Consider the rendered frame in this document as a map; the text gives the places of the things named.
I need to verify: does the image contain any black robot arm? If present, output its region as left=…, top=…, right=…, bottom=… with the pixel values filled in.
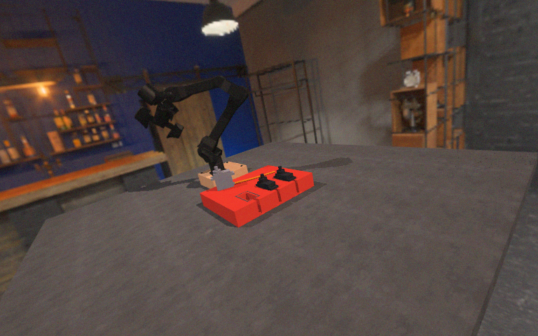
left=138, top=76, right=249, bottom=176

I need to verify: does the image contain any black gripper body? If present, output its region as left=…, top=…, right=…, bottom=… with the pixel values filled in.
left=134, top=106, right=184, bottom=138

